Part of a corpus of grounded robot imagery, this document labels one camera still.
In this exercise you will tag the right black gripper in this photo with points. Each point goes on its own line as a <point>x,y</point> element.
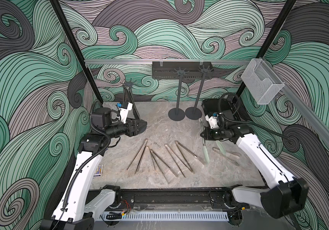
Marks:
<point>207,135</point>

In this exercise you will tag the dark utensil rack stand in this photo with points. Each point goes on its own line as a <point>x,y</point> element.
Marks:
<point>197,92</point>
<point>130,84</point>
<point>177,114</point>

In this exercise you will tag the clear tipped metal tongs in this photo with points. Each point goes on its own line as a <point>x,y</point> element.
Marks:
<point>228,155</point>

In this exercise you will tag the right steel tongs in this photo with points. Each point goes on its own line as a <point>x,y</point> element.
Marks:
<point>179,154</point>

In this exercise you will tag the black perforated wall shelf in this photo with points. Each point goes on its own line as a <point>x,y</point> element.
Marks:
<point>189,70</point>

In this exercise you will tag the clear plastic wall bin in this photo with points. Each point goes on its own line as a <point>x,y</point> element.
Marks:
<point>262,81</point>

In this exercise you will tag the centre steel tongs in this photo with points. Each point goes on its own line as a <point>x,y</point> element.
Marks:
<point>162,167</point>

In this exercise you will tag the black metal tongs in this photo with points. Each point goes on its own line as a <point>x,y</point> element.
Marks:
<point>128,97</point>

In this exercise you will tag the white slotted cable duct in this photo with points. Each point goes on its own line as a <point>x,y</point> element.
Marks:
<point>175,216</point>

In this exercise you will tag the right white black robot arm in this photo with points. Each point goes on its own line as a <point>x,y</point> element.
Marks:
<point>285,194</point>

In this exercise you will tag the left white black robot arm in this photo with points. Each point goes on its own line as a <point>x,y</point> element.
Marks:
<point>74,212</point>

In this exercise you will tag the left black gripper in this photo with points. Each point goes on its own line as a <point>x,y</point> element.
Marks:
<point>133,132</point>

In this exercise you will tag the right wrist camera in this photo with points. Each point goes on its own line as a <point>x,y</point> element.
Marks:
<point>212,120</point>

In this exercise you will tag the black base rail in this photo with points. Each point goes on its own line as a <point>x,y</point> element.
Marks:
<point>213,197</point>

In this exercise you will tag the small card box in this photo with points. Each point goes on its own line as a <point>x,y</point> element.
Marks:
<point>98,172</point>

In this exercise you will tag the green metal tongs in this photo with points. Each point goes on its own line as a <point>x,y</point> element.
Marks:
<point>205,151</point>

